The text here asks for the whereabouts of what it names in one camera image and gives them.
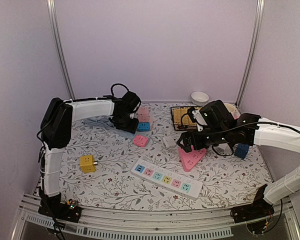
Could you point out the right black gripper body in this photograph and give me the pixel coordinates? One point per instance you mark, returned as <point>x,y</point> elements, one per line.
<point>201,143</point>

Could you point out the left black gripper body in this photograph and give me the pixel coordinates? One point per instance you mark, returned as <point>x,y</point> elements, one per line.
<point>125,124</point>

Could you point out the pink triangular power strip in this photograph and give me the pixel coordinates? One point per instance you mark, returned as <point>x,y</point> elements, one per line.
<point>190,159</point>

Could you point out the small pink adapter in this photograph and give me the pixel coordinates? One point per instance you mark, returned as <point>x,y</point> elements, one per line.
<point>140,140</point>

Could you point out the white cube plug adapter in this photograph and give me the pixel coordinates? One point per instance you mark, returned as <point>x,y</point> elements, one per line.
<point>169,142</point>

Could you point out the blue cube socket adapter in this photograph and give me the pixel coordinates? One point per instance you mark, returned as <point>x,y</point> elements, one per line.
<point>241,150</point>

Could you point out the yellow cube socket adapter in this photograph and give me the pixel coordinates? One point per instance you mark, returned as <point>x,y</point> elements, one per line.
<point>88,164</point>

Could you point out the white multicolour power strip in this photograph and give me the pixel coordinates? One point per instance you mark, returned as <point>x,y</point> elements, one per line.
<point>166,179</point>

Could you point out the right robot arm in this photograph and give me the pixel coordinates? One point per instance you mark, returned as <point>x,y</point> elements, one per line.
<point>216,125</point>

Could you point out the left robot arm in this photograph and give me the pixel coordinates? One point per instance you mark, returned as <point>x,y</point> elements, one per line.
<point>56,128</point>

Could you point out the light blue cube socket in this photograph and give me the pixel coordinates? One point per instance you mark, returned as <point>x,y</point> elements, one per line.
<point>143,127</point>

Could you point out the pink cube socket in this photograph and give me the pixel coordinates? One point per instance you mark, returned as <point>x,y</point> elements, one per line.
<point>143,115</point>

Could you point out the woven bamboo tray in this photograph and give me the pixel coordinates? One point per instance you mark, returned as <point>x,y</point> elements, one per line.
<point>177,115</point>

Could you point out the white bowl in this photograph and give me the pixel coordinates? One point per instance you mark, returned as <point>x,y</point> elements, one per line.
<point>199,98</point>

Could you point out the cream mug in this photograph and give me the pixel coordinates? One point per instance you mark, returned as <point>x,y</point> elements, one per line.
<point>233,110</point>

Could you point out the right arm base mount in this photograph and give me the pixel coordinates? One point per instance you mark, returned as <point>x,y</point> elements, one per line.
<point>257,216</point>

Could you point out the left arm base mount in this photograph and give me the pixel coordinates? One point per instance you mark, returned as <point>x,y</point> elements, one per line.
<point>67,211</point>

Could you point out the left aluminium frame post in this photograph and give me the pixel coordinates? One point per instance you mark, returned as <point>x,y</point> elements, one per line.
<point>52,13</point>

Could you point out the aluminium frame post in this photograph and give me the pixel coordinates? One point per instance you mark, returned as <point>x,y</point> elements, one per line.
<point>52,13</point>
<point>260,4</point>

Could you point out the right aluminium frame post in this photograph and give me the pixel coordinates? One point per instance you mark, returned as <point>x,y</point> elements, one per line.
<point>260,4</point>

